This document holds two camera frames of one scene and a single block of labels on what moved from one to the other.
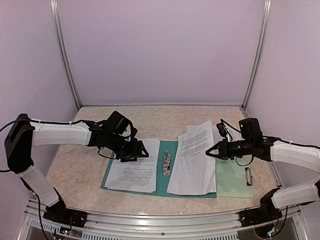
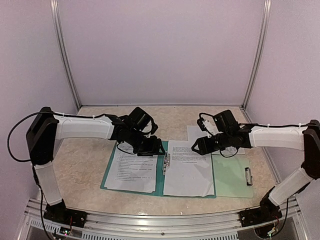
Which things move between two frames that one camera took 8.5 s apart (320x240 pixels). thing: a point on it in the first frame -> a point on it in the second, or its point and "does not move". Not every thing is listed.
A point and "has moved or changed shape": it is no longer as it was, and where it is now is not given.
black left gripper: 135,152 -> 153,147
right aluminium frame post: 260,52 does not move
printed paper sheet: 140,175 does not move
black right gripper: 224,150 -> 203,144
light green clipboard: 233,180 does not move
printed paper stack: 195,171 has moved or changed shape
